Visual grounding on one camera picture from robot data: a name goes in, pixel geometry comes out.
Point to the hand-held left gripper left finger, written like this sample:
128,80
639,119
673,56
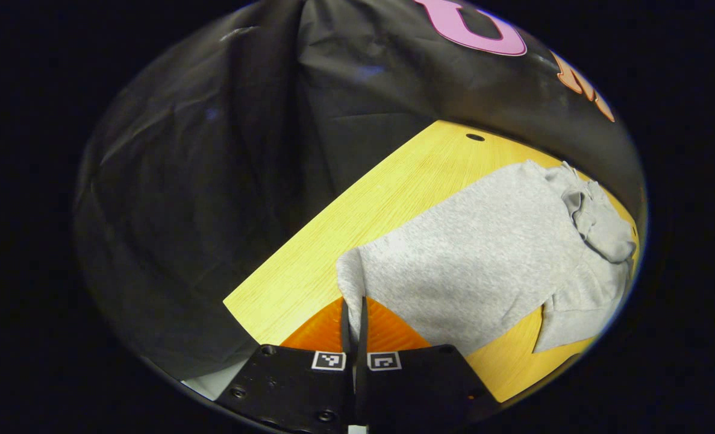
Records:
297,386

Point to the black backdrop cloth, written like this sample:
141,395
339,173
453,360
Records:
212,181

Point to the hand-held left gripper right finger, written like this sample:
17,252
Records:
417,386

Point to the grey sweatshirt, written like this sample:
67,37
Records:
483,253

